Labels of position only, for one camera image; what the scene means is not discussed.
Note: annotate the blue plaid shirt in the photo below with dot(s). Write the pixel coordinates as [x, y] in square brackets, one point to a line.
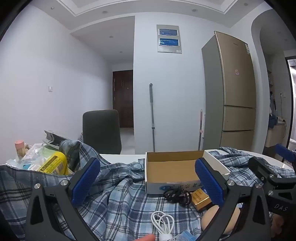
[129, 197]

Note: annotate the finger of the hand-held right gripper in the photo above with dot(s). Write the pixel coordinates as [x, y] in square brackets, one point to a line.
[285, 151]
[261, 168]

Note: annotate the beige soft ball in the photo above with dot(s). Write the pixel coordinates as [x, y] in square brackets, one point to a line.
[209, 220]

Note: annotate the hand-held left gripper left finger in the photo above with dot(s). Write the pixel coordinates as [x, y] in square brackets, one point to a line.
[85, 180]

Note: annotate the salmon pink soft item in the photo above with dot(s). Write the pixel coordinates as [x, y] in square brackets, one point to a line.
[148, 238]

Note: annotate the light blue packet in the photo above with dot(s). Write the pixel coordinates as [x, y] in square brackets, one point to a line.
[185, 236]

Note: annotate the grey and white folded item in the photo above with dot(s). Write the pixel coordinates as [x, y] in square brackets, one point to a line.
[54, 139]

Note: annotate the wall electrical panel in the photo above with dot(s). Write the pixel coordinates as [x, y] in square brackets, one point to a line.
[168, 41]

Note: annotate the clear plastic bag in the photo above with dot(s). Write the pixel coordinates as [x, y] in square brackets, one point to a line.
[34, 150]

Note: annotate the cardboard box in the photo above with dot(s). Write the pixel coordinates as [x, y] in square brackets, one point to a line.
[171, 166]

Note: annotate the gold refrigerator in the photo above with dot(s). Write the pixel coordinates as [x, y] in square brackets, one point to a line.
[235, 92]

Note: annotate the yellow packet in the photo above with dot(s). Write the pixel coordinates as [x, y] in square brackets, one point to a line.
[54, 162]

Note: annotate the person's right hand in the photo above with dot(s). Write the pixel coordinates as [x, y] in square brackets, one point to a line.
[277, 223]

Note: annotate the pink topped wooden cylinder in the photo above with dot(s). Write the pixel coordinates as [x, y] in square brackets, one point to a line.
[19, 148]

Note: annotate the dark blue cloth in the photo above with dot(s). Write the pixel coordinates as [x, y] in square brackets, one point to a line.
[273, 121]

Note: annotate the gold and blue cigarette pack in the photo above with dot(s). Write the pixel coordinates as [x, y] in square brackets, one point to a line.
[200, 199]

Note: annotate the tan cardboard carton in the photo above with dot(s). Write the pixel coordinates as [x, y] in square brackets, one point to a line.
[275, 136]

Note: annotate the dark brown door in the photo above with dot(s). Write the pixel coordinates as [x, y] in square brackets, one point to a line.
[123, 97]

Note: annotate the dark grey chair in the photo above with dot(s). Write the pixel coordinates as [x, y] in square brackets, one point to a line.
[101, 129]

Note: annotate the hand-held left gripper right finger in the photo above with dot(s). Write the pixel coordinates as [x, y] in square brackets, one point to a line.
[209, 183]

